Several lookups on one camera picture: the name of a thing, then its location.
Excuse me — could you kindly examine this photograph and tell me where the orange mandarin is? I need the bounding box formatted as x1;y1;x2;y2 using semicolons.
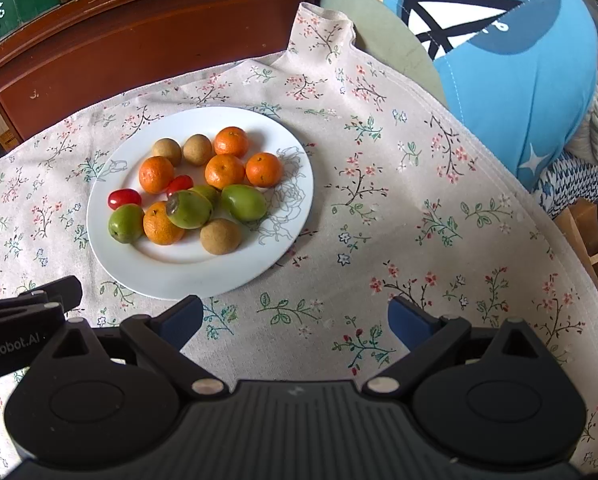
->
214;126;250;158
143;202;186;246
204;154;246;190
245;152;283;188
139;156;176;194

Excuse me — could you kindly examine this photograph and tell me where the brown wooden headboard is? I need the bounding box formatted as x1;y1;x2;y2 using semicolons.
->
0;0;337;158

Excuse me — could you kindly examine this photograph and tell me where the brown longan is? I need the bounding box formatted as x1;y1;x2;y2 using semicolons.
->
152;138;183;167
183;134;213;166
200;218;243;255

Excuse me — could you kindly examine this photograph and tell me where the white plate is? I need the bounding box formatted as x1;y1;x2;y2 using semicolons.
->
86;106;314;301

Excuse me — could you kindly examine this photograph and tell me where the red cherry tomato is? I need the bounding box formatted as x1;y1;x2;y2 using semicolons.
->
108;188;143;210
166;175;194;198

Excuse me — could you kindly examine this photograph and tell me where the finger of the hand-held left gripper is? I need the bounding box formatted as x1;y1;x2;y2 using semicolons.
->
0;276;82;328

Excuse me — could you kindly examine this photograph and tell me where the green jujube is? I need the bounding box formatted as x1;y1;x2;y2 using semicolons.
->
191;185;221;207
220;184;268;222
108;204;145;245
166;190;214;230

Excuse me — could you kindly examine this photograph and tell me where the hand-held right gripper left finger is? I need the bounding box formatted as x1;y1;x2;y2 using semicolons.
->
39;296;230;400

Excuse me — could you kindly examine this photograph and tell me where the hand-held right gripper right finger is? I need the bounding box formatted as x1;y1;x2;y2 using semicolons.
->
361;296;555;400

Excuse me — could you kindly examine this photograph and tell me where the blue white patterned cloth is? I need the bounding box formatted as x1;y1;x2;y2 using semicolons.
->
532;152;598;221

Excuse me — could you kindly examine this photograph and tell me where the floral tablecloth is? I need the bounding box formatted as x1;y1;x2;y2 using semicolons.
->
0;2;598;471

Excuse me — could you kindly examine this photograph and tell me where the pale green sheet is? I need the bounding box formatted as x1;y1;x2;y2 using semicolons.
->
319;0;450;111

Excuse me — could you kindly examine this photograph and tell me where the light wooden chair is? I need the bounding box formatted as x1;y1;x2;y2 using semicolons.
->
554;197;598;311

